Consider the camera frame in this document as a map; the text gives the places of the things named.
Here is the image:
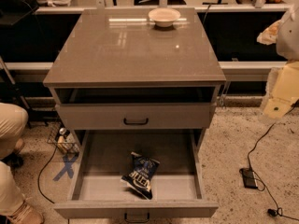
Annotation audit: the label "black upper drawer handle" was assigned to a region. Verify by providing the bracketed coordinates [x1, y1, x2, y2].
[123, 118, 149, 126]

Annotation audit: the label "closed grey upper drawer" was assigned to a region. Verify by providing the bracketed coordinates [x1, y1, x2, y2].
[56, 104, 216, 130]

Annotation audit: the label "black lower drawer handle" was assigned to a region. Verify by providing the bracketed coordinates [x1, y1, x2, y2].
[124, 213, 150, 224]

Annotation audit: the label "black floor cable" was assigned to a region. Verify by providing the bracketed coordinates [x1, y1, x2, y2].
[246, 105, 299, 222]
[36, 143, 60, 205]

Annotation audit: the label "black floor cable left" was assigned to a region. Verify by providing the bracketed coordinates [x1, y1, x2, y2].
[36, 143, 60, 205]

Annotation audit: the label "tan shoe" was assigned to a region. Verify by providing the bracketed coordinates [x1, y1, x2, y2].
[7, 202, 44, 224]

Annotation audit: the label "blue chip bag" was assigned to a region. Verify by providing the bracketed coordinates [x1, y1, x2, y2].
[121, 152, 160, 200]

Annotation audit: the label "black drawer handle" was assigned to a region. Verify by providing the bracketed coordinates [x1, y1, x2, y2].
[124, 213, 150, 224]
[123, 118, 149, 126]

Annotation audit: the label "grey drawer cabinet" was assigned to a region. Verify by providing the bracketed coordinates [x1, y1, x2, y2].
[42, 7, 227, 220]

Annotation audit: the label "person leg beige trousers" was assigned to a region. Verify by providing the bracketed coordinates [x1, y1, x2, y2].
[0, 103, 28, 216]

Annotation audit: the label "blue tape cross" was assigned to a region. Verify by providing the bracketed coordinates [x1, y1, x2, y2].
[53, 154, 78, 181]

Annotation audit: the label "white ceramic bowl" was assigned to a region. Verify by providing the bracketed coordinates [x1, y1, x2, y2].
[149, 7, 180, 27]

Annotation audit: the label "black floor cable right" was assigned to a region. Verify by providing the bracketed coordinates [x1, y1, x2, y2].
[246, 105, 299, 222]

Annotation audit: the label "open grey middle drawer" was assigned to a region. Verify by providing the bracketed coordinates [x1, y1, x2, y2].
[54, 130, 218, 219]

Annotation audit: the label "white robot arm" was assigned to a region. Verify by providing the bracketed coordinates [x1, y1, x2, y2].
[257, 5, 299, 119]

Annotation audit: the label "wire basket with items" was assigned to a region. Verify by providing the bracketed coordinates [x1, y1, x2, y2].
[47, 122, 80, 154]

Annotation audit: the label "black power adapter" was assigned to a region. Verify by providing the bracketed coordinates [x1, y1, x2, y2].
[239, 168, 258, 189]

